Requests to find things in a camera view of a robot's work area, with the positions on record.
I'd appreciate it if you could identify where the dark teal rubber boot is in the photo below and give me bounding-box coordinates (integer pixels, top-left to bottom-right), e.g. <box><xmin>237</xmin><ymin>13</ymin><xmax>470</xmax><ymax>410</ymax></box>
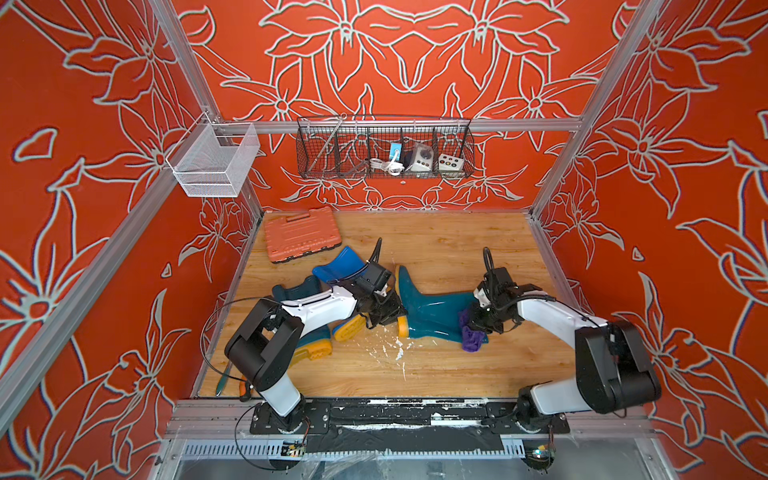
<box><xmin>271</xmin><ymin>274</ymin><xmax>334</xmax><ymax>367</ymax></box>

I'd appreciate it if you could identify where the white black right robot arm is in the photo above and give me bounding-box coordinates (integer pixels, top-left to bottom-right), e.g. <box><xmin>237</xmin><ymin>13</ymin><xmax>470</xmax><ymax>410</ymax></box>
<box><xmin>469</xmin><ymin>266</ymin><xmax>662</xmax><ymax>423</ymax></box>

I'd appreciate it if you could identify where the blue rubber boot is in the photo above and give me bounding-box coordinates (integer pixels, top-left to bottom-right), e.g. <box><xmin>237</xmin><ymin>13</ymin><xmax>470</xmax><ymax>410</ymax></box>
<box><xmin>312</xmin><ymin>246</ymin><xmax>366</xmax><ymax>342</ymax></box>

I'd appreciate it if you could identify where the white grey round device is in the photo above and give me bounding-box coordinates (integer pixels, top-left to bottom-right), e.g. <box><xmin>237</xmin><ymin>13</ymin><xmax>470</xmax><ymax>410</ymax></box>
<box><xmin>406</xmin><ymin>143</ymin><xmax>434</xmax><ymax>174</ymax></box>

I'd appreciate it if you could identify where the blue white small box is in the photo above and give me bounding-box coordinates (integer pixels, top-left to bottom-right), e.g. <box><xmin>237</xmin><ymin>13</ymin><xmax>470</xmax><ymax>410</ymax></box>
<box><xmin>389</xmin><ymin>142</ymin><xmax>402</xmax><ymax>163</ymax></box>

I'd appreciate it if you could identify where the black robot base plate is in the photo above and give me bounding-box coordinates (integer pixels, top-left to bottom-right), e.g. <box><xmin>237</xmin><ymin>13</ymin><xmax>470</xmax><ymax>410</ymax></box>
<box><xmin>250</xmin><ymin>397</ymin><xmax>570</xmax><ymax>435</ymax></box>

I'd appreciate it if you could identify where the purple cloth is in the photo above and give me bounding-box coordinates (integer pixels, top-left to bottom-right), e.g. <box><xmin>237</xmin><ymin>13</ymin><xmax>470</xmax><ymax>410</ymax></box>
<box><xmin>458</xmin><ymin>308</ymin><xmax>488</xmax><ymax>353</ymax></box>

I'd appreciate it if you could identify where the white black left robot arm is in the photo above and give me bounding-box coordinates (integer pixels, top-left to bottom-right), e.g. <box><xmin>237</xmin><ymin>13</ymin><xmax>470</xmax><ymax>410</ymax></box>
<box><xmin>225</xmin><ymin>261</ymin><xmax>402</xmax><ymax>419</ymax></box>

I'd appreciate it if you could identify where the white wire mesh basket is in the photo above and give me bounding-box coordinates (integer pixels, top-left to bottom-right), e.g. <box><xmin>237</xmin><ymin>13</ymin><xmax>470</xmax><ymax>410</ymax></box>
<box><xmin>167</xmin><ymin>124</ymin><xmax>261</xmax><ymax>198</ymax></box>

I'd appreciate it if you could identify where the black wire wall basket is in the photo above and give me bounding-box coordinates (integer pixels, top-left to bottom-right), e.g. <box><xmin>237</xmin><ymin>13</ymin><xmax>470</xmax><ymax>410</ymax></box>
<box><xmin>296</xmin><ymin>114</ymin><xmax>476</xmax><ymax>180</ymax></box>

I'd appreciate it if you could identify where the orange plastic tool case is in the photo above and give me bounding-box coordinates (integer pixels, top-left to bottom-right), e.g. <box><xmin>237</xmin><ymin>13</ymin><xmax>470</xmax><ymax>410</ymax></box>
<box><xmin>265</xmin><ymin>207</ymin><xmax>342</xmax><ymax>263</ymax></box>

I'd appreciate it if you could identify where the white dotted box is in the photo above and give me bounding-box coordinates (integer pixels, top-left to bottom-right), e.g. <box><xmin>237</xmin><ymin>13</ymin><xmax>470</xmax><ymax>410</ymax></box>
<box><xmin>438</xmin><ymin>154</ymin><xmax>465</xmax><ymax>177</ymax></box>

